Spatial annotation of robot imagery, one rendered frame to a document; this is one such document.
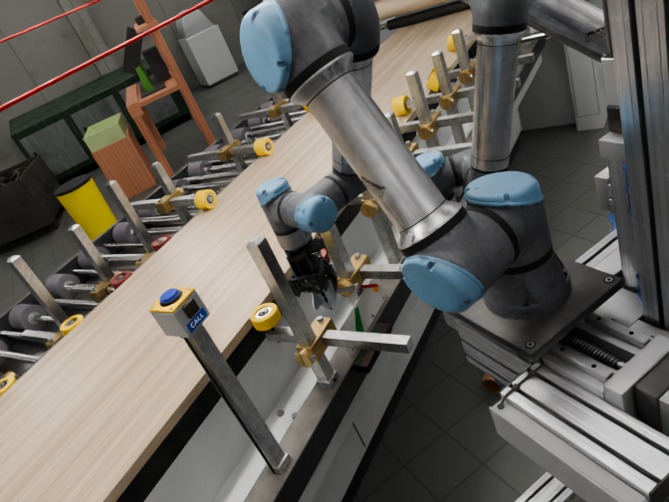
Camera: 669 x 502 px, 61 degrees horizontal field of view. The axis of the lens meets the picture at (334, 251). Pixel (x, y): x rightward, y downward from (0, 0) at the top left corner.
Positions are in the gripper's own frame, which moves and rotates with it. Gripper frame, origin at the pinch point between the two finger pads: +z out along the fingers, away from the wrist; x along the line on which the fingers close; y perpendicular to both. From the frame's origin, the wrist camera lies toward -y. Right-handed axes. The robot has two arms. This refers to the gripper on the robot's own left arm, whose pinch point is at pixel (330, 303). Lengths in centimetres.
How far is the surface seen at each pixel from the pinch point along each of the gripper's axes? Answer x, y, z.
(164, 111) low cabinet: -370, -616, 67
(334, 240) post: 0.4, -19.4, -5.9
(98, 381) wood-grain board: -69, 8, 4
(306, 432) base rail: -12.9, 18.1, 23.7
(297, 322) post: -8.3, 4.3, 0.3
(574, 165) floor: 87, -212, 94
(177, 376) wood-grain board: -41.4, 12.2, 3.7
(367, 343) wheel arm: 6.7, 5.2, 10.1
